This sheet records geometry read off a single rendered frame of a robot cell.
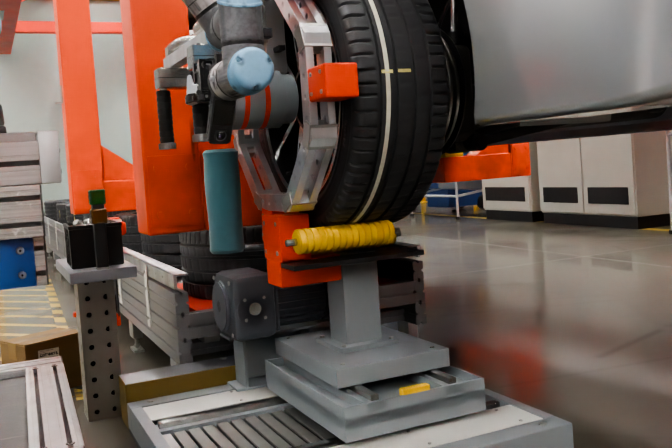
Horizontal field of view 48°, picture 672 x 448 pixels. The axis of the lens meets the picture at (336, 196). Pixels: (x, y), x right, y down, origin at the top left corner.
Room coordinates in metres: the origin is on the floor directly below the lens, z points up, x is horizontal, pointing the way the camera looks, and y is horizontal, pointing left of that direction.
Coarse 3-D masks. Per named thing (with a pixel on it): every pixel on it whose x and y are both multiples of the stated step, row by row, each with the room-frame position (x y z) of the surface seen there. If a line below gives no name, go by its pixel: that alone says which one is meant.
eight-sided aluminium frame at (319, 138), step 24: (288, 0) 1.68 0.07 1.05; (288, 24) 1.68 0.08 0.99; (312, 24) 1.63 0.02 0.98; (312, 48) 1.61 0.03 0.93; (312, 120) 1.60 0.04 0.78; (240, 144) 2.06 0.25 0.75; (312, 144) 1.61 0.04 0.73; (264, 168) 2.01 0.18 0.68; (312, 168) 1.72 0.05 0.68; (264, 192) 1.94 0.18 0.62; (288, 192) 1.74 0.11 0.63; (312, 192) 1.72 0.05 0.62
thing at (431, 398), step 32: (288, 384) 1.89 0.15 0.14; (320, 384) 1.83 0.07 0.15; (384, 384) 1.82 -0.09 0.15; (416, 384) 1.80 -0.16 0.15; (448, 384) 1.71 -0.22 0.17; (480, 384) 1.73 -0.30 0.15; (320, 416) 1.71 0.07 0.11; (352, 416) 1.60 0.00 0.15; (384, 416) 1.63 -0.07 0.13; (416, 416) 1.66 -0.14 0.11; (448, 416) 1.70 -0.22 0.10
